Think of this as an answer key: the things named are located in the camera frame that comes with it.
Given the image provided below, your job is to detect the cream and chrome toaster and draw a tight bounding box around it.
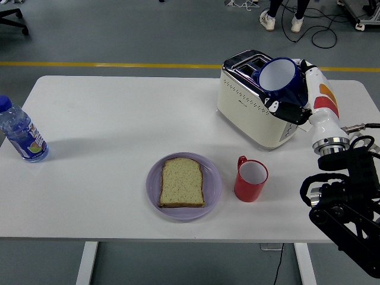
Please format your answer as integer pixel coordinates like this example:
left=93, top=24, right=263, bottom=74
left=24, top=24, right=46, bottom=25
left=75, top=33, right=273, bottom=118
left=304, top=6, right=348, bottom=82
left=216, top=49, right=312, bottom=152

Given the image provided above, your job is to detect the black office chair base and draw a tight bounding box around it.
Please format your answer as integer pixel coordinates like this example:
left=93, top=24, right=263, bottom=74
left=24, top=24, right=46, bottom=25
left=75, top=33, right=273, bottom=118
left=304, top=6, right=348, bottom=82
left=0, top=8, right=30, bottom=36

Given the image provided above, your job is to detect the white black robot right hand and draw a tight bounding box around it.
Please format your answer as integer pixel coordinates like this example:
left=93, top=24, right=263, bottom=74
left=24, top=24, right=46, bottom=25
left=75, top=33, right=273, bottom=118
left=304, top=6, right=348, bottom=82
left=263, top=58, right=350, bottom=146

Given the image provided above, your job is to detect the grey socket box under table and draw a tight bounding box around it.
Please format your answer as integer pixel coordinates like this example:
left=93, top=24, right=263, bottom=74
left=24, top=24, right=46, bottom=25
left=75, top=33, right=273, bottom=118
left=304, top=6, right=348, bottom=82
left=260, top=243, right=285, bottom=252

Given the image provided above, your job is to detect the black cable on floor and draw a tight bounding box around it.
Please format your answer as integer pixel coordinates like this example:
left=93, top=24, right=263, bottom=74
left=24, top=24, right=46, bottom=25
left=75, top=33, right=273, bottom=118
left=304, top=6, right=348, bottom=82
left=280, top=0, right=357, bottom=49

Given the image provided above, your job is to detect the white cable bundle on floor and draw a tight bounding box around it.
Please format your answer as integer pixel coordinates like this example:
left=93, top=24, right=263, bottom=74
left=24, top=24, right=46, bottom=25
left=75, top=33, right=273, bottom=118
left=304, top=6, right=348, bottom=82
left=224, top=0, right=259, bottom=11

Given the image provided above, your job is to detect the blue enamel mug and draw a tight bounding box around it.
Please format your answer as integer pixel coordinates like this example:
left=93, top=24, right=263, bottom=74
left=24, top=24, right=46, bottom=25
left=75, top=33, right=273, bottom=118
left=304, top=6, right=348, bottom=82
left=251, top=56, right=306, bottom=107

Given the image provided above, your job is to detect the purple round plate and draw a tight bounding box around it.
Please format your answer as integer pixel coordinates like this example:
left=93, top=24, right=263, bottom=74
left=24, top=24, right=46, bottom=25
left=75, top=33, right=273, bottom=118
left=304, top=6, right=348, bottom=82
left=145, top=152, right=223, bottom=221

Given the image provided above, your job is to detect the clear bottle with blue cap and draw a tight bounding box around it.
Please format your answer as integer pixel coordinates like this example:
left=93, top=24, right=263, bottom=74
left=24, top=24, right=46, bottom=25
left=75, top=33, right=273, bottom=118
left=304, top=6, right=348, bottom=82
left=0, top=95, right=50, bottom=163

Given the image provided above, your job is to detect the red enamel mug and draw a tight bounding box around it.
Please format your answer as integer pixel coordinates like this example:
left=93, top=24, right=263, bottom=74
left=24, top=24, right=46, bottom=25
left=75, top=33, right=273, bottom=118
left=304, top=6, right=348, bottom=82
left=233, top=155, right=269, bottom=203

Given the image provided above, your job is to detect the slice of bread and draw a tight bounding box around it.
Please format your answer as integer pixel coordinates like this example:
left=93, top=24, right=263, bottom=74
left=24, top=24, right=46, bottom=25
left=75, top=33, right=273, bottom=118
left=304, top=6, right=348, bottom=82
left=158, top=158, right=206, bottom=208

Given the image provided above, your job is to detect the black cable under table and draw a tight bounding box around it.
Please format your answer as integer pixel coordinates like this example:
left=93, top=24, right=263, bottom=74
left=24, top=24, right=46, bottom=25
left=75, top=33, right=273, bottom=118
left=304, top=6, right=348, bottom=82
left=273, top=242, right=285, bottom=285

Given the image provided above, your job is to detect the white table leg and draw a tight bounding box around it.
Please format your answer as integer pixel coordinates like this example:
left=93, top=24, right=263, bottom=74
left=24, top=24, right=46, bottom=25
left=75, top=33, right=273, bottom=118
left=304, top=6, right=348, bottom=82
left=294, top=242, right=318, bottom=285
left=75, top=242, right=99, bottom=285

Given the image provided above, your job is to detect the person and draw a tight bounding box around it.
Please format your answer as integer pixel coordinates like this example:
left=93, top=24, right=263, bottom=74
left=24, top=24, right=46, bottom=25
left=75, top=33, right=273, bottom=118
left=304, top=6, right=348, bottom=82
left=259, top=0, right=311, bottom=33

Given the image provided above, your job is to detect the white sneaker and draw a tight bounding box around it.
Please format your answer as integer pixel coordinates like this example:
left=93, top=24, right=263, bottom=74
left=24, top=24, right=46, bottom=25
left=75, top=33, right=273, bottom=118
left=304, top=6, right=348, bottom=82
left=290, top=15, right=305, bottom=33
left=259, top=9, right=276, bottom=31

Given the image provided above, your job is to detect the equipment cart with metal frame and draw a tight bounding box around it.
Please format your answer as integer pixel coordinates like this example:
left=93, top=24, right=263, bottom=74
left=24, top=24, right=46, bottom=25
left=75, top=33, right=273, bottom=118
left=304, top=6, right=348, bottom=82
left=337, top=0, right=380, bottom=32

